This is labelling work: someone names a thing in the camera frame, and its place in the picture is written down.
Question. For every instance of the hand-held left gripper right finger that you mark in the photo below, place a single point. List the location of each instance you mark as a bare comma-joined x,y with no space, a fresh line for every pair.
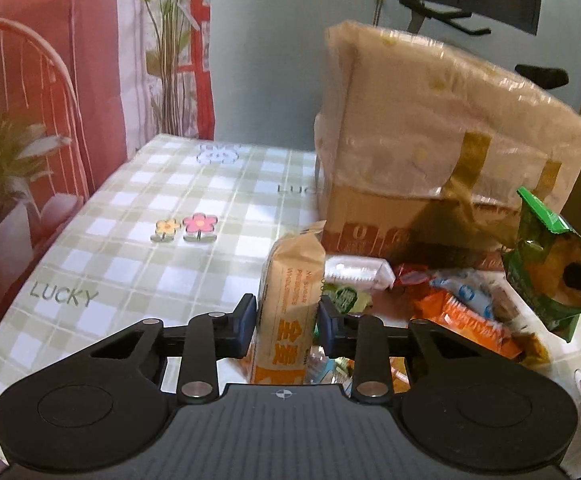
324,327

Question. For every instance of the orange beige biscuit packet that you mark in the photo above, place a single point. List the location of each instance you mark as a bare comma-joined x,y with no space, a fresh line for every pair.
290,280

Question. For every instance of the checked tablecloth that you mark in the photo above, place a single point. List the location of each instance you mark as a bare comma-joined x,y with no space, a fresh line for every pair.
145,270

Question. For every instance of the red snack packet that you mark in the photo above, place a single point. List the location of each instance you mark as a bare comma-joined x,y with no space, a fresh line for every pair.
413,274

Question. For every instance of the translucent plastic bag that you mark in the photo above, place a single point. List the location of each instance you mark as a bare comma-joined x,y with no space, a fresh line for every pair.
420,110

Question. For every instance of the cardboard box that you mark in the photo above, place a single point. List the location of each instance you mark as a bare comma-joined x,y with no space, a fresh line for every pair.
365,220

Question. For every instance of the green snack bag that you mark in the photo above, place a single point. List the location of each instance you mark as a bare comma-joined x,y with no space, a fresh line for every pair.
540,265

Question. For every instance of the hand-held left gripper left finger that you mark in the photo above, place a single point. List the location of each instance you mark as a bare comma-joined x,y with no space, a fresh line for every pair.
245,327

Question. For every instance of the small light blue packet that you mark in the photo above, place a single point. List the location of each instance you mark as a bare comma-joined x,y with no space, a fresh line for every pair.
323,367

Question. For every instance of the blue white snack packet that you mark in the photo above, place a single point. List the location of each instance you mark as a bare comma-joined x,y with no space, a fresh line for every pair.
470,292

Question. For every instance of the black exercise bike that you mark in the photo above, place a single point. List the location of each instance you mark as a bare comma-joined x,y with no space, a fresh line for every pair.
435,7

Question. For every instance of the small green snack packet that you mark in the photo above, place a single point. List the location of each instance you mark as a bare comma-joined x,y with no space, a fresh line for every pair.
348,300

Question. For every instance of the orange snack packet white print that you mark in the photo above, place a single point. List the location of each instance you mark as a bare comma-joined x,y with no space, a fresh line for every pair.
465,327

